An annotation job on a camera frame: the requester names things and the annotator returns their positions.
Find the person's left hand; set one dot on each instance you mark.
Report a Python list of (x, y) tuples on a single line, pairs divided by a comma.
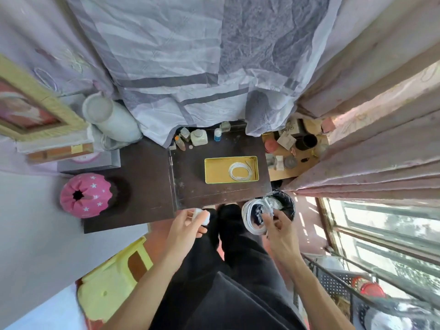
[(182, 233)]

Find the grey flat box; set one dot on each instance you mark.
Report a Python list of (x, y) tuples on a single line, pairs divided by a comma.
[(91, 165)]

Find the dark brown wooden side table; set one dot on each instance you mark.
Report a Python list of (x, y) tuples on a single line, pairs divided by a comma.
[(137, 188)]

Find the white charger adapter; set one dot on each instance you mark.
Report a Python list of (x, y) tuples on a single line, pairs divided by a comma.
[(201, 216)]

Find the small clear glass jar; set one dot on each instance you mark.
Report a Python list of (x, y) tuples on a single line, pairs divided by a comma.
[(185, 133)]

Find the small orange bottle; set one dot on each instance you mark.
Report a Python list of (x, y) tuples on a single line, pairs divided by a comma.
[(180, 143)]

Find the white squat bottle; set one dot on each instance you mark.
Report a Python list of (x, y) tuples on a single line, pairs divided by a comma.
[(199, 137)]

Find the white paper box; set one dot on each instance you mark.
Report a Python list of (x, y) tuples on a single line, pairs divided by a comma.
[(286, 141)]

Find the person's right thumb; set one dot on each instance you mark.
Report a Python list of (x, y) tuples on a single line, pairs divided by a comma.
[(267, 226)]

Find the wooden box with yellow note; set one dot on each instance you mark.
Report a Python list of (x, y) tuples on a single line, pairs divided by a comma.
[(58, 151)]

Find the person's left forearm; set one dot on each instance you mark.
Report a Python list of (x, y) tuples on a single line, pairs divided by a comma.
[(141, 292)]

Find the red round lid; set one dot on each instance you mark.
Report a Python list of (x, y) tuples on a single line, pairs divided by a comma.
[(271, 146)]

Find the person's right hand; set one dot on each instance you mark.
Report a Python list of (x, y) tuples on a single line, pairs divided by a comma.
[(282, 240)]

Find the yellow metal tin tray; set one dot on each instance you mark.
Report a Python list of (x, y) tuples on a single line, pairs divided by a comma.
[(216, 171)]

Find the black cup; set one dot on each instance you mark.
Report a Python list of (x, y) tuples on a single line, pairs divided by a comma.
[(306, 142)]

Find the clear drinking glass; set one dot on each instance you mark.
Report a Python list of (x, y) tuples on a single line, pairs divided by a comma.
[(225, 126)]

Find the lavender embroidered cloth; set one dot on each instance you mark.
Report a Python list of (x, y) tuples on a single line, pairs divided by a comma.
[(44, 51)]

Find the grey patterned bedsheet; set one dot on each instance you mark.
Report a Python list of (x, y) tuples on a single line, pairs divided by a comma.
[(192, 58)]

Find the small blue-capped bottle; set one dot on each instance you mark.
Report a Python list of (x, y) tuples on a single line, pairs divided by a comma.
[(217, 134)]

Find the window frame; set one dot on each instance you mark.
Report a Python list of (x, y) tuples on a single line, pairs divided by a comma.
[(381, 230)]

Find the person's right forearm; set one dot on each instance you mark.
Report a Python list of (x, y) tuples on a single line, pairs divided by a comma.
[(316, 295)]

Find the glass jar with metal lid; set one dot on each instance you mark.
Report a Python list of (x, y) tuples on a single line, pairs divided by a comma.
[(290, 162)]

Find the person's black trousers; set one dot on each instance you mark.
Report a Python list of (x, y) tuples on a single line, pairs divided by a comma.
[(223, 281)]

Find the yellow plastic stool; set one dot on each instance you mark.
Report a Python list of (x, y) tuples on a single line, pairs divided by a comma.
[(110, 285)]

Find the pink curtain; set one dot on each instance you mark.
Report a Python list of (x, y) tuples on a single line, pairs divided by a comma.
[(378, 127)]

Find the person's left thumb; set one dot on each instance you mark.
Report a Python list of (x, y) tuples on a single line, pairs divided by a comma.
[(202, 230)]

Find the white plastic jug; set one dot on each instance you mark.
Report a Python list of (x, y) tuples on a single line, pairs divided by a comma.
[(113, 121)]

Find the dark brown wooden desk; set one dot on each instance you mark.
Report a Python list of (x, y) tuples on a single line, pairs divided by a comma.
[(192, 188)]

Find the black bin with bag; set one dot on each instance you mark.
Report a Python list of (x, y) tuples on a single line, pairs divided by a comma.
[(287, 204)]

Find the black metal rack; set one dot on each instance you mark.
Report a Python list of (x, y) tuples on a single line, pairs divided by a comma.
[(350, 292)]

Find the light wooden side shelf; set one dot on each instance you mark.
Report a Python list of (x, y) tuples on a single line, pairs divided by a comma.
[(295, 166)]

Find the red plastic container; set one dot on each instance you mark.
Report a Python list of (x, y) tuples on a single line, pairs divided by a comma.
[(370, 288)]

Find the yellow-framed picture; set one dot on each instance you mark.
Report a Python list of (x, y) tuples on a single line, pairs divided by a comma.
[(31, 109)]

